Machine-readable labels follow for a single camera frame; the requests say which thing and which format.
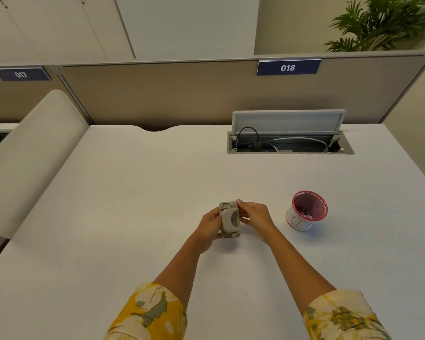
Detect white wall cabinets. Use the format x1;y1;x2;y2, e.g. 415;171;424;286
0;0;136;63

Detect person's left forearm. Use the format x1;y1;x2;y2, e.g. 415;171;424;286
152;241;203;302

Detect yellow floral sleeve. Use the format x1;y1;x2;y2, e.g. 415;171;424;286
104;282;188;340
302;289;392;340

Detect grey desk cable box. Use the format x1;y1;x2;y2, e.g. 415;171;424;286
227;130;355;155

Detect white cable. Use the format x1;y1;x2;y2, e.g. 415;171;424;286
262;137;329;153

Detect grey plastic device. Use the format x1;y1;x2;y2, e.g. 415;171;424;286
218;200;242;240

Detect black cable with plug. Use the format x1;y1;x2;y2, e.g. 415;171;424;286
233;126;264;152

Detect yellow floral left sleeve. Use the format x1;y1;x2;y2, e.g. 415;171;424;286
104;282;188;340

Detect green potted plant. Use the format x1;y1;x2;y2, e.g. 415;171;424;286
324;0;425;53

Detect beige desk partition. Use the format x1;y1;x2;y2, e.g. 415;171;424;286
0;65;94;125
53;52;425;132

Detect person's left hand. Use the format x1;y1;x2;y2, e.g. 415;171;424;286
197;208;224;254

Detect yellow floral right sleeve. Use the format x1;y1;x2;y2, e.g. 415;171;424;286
302;289;392;340

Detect blue number sign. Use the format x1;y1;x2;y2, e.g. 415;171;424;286
0;66;52;82
257;59;322;76

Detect grey cable box lid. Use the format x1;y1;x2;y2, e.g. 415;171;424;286
232;109;346;136

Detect person's right hand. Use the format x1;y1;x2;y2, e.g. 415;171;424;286
236;198;279;245

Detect red rimmed paper cup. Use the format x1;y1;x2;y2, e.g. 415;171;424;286
285;190;329;232

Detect cream rounded side panel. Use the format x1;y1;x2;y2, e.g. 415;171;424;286
0;89;90;240

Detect person's right forearm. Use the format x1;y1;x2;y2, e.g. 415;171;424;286
267;230;338;309

